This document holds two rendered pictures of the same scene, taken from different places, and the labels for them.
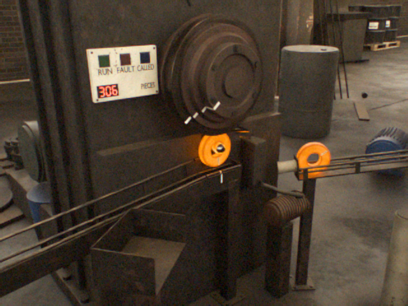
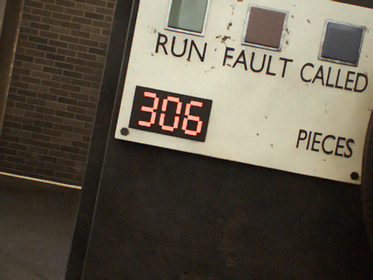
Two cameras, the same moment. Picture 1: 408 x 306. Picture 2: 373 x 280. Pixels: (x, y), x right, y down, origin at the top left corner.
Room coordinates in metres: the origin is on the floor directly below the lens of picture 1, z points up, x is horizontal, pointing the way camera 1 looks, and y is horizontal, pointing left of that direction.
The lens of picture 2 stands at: (1.06, 0.03, 1.10)
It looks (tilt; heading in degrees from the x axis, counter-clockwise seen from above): 3 degrees down; 39
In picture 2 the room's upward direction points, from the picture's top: 11 degrees clockwise
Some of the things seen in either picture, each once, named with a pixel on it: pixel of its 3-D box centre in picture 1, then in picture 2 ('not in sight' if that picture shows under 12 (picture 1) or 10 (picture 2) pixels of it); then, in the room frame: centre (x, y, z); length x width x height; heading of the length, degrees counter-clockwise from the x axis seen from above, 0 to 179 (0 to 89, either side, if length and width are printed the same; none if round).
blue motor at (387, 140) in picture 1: (389, 148); not in sight; (3.49, -1.40, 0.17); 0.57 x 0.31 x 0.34; 150
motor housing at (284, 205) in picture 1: (284, 243); not in sight; (1.83, -0.29, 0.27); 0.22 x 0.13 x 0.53; 130
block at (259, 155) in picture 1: (252, 162); not in sight; (1.88, -0.12, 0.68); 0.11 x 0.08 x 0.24; 40
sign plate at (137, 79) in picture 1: (125, 72); (253, 76); (1.58, 0.38, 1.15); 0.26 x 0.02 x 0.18; 130
